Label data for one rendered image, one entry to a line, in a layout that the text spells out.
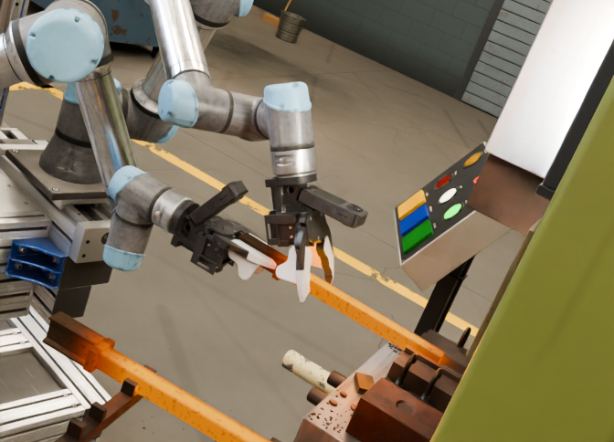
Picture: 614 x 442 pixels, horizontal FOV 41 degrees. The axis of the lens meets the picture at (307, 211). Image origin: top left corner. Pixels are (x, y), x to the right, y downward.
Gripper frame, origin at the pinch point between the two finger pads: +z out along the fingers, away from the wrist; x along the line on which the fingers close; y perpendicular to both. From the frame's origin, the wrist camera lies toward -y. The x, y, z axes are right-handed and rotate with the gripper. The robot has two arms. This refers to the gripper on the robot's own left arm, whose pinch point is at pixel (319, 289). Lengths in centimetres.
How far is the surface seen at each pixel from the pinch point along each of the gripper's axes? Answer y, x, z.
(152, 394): 8.0, 37.4, 4.7
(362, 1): 317, -798, -131
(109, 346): 15.7, 35.9, -1.2
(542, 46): -42, 13, -36
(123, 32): 323, -361, -90
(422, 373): -19.5, 6.2, 11.7
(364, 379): -9.3, 5.8, 13.4
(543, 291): -48, 49, -13
